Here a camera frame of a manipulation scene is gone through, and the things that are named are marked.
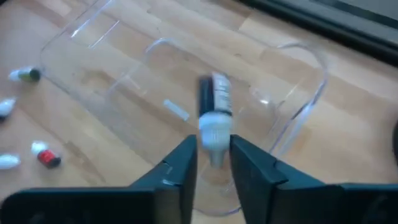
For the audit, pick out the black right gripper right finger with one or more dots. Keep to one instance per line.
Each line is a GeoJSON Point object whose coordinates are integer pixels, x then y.
{"type": "Point", "coordinates": [264, 193]}

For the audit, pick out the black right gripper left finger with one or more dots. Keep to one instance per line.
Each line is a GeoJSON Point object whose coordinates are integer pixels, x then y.
{"type": "Point", "coordinates": [168, 193]}

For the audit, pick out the clear plastic container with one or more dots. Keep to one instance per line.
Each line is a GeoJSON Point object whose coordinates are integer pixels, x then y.
{"type": "Point", "coordinates": [124, 77]}

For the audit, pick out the small olive food colouring bottle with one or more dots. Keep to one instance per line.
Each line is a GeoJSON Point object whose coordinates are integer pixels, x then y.
{"type": "Point", "coordinates": [29, 75]}

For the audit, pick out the small black food colouring bottle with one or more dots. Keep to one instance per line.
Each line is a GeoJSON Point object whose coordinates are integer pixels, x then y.
{"type": "Point", "coordinates": [6, 107]}

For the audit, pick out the black aluminium table frame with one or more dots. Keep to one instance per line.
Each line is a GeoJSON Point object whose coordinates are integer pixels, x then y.
{"type": "Point", "coordinates": [342, 34]}

